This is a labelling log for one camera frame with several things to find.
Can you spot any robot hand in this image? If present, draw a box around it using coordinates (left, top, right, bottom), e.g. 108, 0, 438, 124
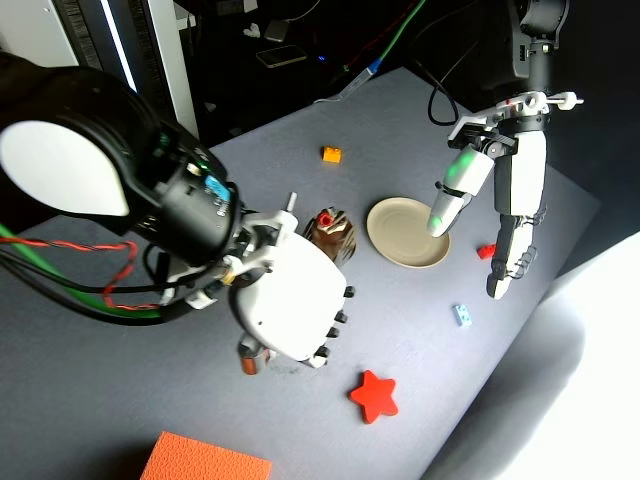
427, 127, 549, 301
227, 230, 357, 371

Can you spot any chocolate toy cake with strawberry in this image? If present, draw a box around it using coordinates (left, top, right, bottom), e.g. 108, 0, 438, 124
304, 207, 351, 261

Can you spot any beige round plate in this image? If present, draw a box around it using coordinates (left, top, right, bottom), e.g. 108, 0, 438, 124
366, 196, 451, 269

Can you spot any red star block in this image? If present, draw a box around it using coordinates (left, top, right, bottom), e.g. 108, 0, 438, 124
348, 369, 400, 425

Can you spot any grey table cloth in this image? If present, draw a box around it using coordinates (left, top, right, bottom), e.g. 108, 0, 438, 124
0, 66, 640, 480

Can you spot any orange foam block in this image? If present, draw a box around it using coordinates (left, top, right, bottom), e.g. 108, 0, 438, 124
139, 430, 274, 480

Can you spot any smartphone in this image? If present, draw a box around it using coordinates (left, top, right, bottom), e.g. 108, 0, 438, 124
256, 44, 308, 70

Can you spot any small grey box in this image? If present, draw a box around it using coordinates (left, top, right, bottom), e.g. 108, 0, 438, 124
263, 19, 290, 43

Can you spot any white cabinet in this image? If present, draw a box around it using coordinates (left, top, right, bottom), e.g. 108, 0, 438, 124
0, 0, 201, 144

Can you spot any black cable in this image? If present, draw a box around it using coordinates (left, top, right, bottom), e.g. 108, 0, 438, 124
427, 47, 481, 127

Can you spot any green cable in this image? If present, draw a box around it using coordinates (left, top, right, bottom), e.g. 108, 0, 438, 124
377, 0, 429, 66

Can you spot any white cable with blue plug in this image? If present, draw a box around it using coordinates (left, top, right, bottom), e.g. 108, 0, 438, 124
313, 59, 386, 105

